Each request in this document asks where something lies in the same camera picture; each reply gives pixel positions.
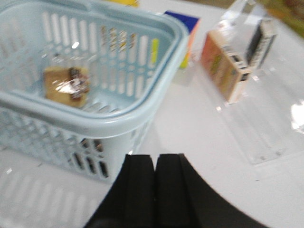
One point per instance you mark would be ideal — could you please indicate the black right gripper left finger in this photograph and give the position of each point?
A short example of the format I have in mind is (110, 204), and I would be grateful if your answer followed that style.
(130, 201)

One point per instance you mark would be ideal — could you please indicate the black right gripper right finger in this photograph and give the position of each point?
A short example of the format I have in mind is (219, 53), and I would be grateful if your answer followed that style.
(185, 200)

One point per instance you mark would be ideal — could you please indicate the packaged bread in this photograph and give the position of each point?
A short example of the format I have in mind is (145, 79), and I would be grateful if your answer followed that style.
(67, 85)

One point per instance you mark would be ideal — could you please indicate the black tissue pack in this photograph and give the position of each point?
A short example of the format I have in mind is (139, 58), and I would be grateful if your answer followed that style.
(88, 157)
(261, 43)

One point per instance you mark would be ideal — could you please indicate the light blue plastic basket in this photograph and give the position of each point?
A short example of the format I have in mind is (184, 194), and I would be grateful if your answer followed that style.
(131, 54)

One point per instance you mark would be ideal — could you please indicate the orange snack box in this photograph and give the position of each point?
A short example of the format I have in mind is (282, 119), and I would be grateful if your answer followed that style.
(225, 66)

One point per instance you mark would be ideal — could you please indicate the clear acrylic display shelf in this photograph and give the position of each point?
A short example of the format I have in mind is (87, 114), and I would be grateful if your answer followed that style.
(268, 120)

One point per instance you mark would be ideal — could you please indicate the colourful rubik's cube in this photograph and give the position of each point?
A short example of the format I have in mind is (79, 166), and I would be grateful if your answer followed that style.
(192, 24)

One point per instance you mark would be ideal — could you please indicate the yellow nabati wafer box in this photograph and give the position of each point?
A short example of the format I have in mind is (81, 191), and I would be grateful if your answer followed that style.
(290, 12)

